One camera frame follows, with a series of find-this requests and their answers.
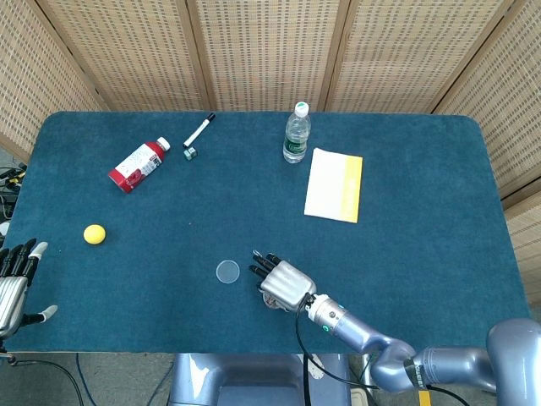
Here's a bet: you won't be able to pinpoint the white marker black cap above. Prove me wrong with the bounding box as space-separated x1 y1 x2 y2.
183 112 216 148

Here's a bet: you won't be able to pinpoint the clear round lid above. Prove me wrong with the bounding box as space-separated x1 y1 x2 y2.
216 259 242 284

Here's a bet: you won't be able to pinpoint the clear water bottle green label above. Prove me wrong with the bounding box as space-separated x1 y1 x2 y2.
282 101 312 165

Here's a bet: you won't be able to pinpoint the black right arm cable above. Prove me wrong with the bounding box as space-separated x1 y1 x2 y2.
294 294 468 406

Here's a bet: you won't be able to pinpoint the yellow ball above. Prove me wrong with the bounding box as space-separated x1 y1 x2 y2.
83 224 107 245

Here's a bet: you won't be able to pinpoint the woven folding screen panel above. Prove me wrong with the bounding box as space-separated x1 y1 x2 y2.
185 0 352 112
323 0 517 114
434 0 541 200
36 0 213 112
0 0 105 151
501 179 541 293

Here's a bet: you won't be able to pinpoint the white perforated plate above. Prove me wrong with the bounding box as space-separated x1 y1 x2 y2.
307 354 325 381

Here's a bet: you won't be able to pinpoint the black cable on robot base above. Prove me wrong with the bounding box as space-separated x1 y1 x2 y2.
300 354 314 406

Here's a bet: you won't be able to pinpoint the white and yellow notepad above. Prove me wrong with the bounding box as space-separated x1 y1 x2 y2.
303 147 364 224

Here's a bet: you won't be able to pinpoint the blue floor cable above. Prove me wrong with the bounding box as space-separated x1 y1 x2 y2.
74 353 99 406

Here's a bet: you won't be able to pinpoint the tangled cables with yellow plug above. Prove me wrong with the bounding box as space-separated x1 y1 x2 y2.
0 164 28 222

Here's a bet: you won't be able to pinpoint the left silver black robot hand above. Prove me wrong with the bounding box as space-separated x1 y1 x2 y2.
0 239 58 339

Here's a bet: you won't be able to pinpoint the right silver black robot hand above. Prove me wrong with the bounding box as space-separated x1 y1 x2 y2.
249 251 318 314

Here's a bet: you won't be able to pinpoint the red juice bottle white cap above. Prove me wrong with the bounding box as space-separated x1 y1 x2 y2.
107 136 172 195

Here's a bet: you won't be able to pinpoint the black floor cable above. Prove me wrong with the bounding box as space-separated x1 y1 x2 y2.
0 357 86 406

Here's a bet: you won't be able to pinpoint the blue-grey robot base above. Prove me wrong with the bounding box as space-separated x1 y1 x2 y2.
167 353 352 406

